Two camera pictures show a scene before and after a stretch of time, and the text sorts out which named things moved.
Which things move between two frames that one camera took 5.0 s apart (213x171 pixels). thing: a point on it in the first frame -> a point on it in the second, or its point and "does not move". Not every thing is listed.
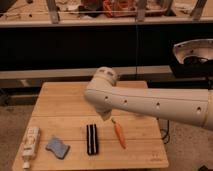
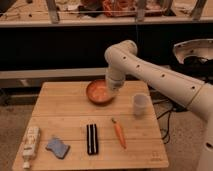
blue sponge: [58, 147] does not move
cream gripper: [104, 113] -> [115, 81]
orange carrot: [120, 134] does not move
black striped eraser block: [92, 139] does not move
